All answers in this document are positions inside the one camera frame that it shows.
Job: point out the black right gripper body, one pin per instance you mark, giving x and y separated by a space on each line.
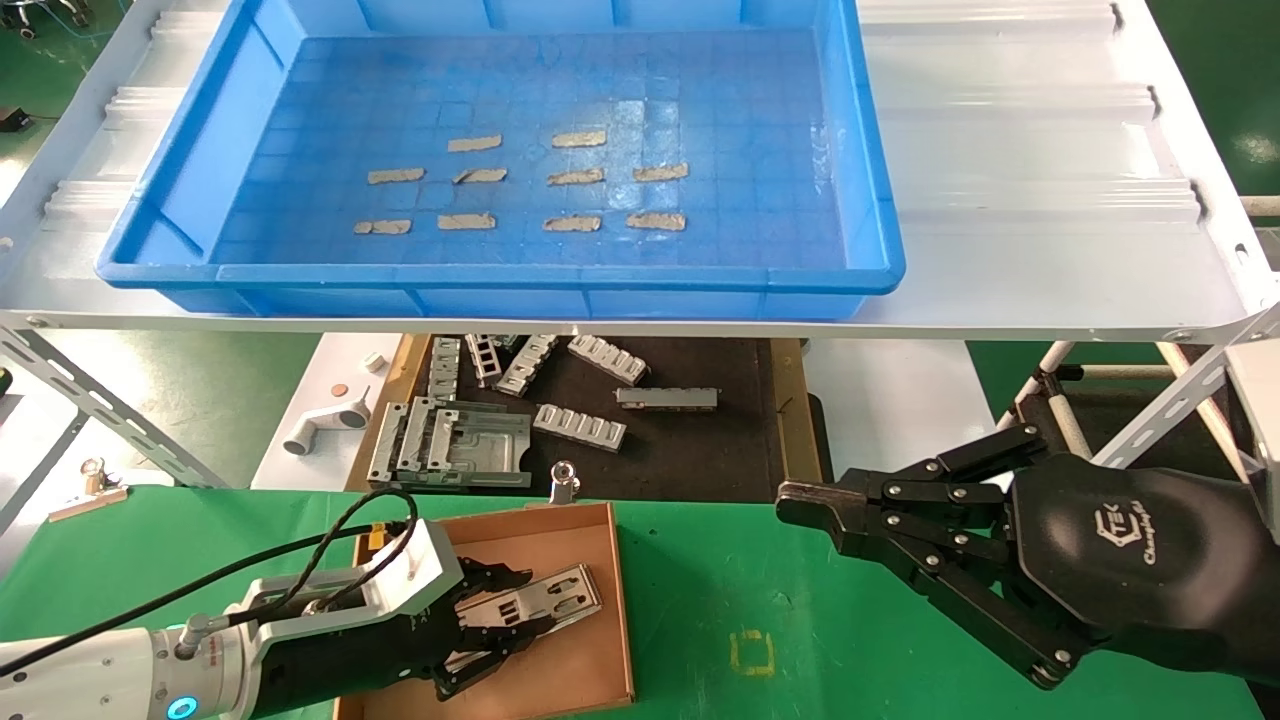
1150 560

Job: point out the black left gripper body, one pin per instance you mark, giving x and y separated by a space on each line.
350 665

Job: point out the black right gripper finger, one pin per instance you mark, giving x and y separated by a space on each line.
900 490
960 580

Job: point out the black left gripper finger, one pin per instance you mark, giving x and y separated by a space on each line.
495 650
490 582

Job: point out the brown cardboard box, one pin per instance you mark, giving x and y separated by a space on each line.
520 545

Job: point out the black tray of parts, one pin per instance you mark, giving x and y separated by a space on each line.
795 420

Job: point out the blue plastic tray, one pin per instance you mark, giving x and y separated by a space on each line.
750 150

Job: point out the white pipe with black joint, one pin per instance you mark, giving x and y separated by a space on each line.
1045 368

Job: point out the large green table cloth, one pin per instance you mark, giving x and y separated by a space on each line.
700 580

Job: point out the black mat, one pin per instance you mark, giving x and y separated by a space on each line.
690 450

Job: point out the white pipe fitting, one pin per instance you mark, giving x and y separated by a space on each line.
325 425

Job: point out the small white cylinder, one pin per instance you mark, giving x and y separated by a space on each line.
375 362

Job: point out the gray metal bar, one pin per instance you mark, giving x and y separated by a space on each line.
667 398

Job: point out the small wooden strip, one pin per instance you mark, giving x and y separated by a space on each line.
88 503

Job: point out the white shelf board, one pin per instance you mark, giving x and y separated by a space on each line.
1000 150

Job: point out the cream horizontal pipe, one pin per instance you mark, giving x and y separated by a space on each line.
1262 205

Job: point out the small black floor device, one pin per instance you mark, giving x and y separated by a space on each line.
12 120

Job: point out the black chair caster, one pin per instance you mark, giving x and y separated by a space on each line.
20 22
78 12

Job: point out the gray left wrist camera box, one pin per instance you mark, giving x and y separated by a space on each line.
420 570

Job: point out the large gray metal bracket plate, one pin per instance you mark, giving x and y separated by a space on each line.
470 450

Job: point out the cream pipe frame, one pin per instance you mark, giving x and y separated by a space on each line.
1225 440

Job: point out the gray slotted steel post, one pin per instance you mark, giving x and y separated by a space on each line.
110 410
1180 395

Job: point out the gray slotted metal bracket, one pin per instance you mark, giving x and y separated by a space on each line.
485 358
608 358
580 427
444 368
527 362

